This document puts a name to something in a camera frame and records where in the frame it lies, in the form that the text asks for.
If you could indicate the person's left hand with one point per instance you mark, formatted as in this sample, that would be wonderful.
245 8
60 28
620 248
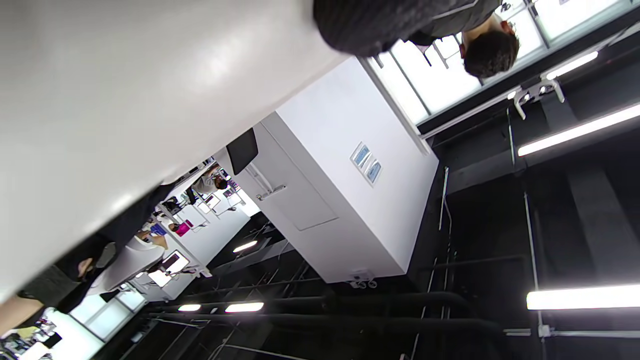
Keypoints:
370 25

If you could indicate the grey desk mat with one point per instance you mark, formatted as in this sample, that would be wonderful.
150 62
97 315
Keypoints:
125 125

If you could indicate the large bright window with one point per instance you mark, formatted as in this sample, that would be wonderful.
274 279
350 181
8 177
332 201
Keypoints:
440 85

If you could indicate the white ceiling spotlight fixture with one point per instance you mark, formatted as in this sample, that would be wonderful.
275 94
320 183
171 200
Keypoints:
537 90

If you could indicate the long ceiling light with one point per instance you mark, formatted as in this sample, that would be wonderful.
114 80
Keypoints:
245 246
580 129
580 297
189 307
570 66
244 307

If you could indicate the bright computer monitor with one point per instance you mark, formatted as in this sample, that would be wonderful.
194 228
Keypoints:
172 261

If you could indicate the framed blue wall sign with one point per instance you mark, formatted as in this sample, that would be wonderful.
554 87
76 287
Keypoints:
361 155
373 171

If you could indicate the black wall screen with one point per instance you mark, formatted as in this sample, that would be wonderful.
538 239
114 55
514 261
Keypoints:
242 150

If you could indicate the white bracket with rings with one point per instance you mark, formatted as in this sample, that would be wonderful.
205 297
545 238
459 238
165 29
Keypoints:
363 280

